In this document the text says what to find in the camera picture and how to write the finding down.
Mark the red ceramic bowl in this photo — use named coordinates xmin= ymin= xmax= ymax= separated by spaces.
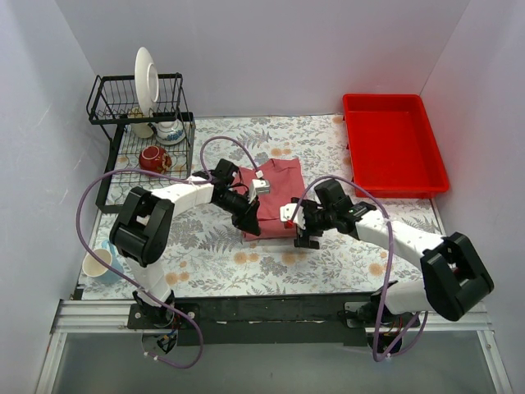
xmin=139 ymin=145 xmax=172 ymax=174

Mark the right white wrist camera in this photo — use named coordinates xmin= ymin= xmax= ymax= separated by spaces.
xmin=279 ymin=203 xmax=306 ymax=230

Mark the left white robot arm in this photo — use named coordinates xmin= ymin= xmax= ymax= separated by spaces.
xmin=109 ymin=159 xmax=270 ymax=328

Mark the red plastic bin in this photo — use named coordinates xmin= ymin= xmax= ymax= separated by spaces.
xmin=342 ymin=94 xmax=450 ymax=199

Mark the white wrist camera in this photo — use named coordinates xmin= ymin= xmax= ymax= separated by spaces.
xmin=248 ymin=178 xmax=270 ymax=204
xmin=279 ymin=203 xmax=306 ymax=230

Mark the blue white floral teapot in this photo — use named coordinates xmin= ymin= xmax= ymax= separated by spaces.
xmin=148 ymin=119 xmax=186 ymax=146

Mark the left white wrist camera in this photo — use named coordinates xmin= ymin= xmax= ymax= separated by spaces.
xmin=248 ymin=178 xmax=270 ymax=204

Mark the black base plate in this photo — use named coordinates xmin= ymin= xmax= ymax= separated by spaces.
xmin=126 ymin=293 xmax=422 ymax=348

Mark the white ceramic plate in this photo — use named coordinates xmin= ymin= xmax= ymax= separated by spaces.
xmin=135 ymin=47 xmax=159 ymax=117

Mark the aluminium frame rail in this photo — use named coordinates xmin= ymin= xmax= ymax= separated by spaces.
xmin=36 ymin=300 xmax=513 ymax=393

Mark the pink red t shirt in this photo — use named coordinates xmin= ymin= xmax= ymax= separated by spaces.
xmin=242 ymin=158 xmax=305 ymax=241

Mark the blue white mug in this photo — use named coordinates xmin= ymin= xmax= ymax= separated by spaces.
xmin=82 ymin=240 xmax=123 ymax=285

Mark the black wire dish rack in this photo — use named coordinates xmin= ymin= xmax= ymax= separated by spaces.
xmin=86 ymin=73 xmax=196 ymax=214

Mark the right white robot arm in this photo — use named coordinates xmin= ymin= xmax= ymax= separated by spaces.
xmin=280 ymin=179 xmax=495 ymax=327

